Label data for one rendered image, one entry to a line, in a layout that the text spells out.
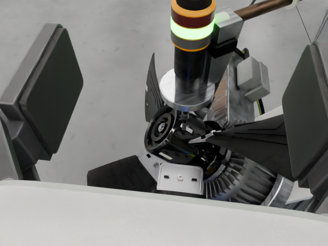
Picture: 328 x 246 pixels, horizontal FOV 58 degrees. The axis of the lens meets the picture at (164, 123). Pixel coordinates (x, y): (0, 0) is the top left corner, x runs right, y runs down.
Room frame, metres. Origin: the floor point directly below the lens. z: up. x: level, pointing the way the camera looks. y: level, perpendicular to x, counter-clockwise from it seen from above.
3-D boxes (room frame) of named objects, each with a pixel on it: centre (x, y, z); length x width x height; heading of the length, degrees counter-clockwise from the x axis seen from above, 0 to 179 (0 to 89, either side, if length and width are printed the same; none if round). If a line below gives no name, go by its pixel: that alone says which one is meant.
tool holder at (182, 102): (0.27, -0.04, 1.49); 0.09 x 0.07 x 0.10; 117
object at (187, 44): (0.26, -0.03, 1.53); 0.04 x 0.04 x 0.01
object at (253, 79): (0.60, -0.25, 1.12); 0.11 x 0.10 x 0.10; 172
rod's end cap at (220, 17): (0.28, -0.06, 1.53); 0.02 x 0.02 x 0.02; 27
